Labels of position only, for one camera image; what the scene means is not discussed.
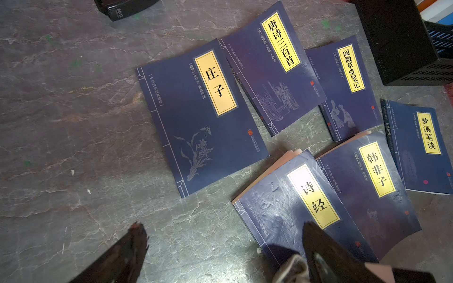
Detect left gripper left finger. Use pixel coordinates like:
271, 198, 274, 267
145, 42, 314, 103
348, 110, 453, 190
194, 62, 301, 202
71, 222, 149, 283

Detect blue book Mengxi Bitan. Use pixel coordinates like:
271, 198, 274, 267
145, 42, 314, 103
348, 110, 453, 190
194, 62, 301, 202
381, 99, 453, 195

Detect black mesh file holder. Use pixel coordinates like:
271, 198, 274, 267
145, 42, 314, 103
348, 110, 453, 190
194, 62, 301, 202
355, 0, 453, 86

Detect blue book Tang poems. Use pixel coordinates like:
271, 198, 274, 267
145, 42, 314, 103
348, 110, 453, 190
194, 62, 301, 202
219, 1, 327, 136

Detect black stapler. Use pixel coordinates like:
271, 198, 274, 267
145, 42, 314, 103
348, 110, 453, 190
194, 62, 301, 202
94, 0, 159, 21

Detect blue book Hanfeizi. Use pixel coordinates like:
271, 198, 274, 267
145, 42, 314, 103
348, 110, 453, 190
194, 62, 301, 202
316, 131, 421, 260

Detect grey knitted cloth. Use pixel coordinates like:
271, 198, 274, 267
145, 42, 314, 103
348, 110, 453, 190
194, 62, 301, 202
272, 254, 310, 283

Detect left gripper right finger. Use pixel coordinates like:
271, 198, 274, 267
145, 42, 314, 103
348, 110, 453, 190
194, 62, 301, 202
303, 222, 436, 283

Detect blue book Yuewei notes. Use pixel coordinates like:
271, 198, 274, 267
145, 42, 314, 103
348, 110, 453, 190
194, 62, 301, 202
306, 35, 383, 142

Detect blue book Zhuangzi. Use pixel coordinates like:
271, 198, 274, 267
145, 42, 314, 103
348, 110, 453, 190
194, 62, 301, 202
136, 40, 269, 198

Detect blue book Shijing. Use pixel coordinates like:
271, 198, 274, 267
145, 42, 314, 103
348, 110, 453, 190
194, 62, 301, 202
233, 150, 379, 268

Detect blue folder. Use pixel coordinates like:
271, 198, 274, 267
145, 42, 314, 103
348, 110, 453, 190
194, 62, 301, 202
415, 0, 453, 25

